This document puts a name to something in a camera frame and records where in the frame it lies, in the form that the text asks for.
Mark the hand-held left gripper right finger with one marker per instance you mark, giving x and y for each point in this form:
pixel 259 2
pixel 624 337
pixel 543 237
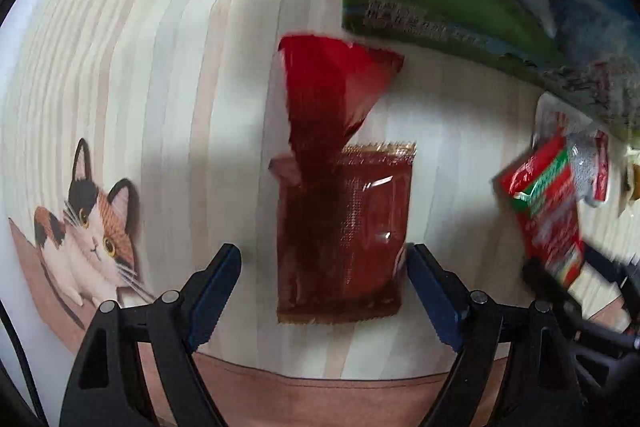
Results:
pixel 435 294

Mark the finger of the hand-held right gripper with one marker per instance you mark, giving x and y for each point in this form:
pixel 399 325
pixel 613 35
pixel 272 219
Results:
pixel 607 264
pixel 547 289

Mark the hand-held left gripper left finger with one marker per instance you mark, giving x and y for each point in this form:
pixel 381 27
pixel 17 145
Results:
pixel 215 294

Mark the red packet with white label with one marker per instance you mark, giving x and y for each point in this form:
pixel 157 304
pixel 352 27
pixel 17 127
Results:
pixel 547 207

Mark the dark red snack packet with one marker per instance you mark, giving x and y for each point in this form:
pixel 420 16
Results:
pixel 345 247

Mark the round brown wrapped snack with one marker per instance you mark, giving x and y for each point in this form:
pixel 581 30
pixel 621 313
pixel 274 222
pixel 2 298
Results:
pixel 634 174

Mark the white and red sachet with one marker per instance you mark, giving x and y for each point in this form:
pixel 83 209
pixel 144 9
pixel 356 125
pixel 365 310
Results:
pixel 587 157

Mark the bright red snack packet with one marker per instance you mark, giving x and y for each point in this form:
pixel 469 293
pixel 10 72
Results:
pixel 330 87

